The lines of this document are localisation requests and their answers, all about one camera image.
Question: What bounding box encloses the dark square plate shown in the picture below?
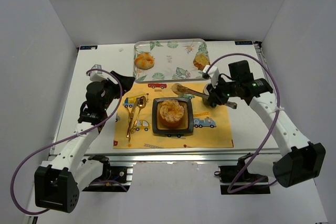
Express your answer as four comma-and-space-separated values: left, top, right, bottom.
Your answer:
152, 97, 193, 137

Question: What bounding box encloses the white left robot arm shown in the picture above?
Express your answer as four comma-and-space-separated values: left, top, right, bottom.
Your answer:
34, 69, 135, 213

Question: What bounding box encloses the orange glazed donut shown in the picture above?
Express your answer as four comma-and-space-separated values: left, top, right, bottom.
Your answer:
134, 52, 155, 70

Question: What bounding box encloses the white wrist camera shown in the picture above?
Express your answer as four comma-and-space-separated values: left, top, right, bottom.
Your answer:
87, 64, 106, 82
202, 65, 220, 88

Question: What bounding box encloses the green and white mug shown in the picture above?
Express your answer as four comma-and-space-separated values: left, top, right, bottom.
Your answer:
202, 83, 217, 108

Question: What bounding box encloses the yellow vehicle-print placemat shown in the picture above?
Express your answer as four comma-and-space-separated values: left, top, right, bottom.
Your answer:
113, 83, 234, 150

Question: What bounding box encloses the gold spoon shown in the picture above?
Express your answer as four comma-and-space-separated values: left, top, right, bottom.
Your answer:
131, 95, 147, 133

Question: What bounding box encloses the sliced cake wedge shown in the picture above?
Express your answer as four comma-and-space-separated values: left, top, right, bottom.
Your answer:
193, 54, 210, 70

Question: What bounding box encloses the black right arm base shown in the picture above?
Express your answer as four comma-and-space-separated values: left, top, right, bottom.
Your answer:
214, 155, 271, 196

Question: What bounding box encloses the aluminium table frame rail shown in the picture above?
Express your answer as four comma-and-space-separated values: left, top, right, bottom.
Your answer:
253, 41, 271, 84

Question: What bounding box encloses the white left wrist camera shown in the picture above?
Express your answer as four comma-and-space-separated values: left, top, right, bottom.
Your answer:
87, 64, 106, 82

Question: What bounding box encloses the large sugar-topped round bread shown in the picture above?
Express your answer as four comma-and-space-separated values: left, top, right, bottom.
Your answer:
159, 99, 185, 128

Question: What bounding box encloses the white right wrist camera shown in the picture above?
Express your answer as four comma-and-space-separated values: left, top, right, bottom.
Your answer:
202, 65, 220, 88

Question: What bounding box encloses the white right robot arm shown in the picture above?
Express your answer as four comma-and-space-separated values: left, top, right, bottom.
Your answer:
203, 60, 326, 187

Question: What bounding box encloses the gold fork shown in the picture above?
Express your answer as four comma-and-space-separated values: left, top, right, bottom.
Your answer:
127, 98, 140, 141

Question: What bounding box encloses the leaf-patterned white tray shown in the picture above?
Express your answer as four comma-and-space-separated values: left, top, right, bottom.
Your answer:
133, 39, 209, 83

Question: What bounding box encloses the small round bun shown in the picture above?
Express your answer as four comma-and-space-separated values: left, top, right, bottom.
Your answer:
171, 83, 187, 95

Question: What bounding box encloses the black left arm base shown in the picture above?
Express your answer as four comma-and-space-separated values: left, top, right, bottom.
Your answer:
75, 155, 130, 193

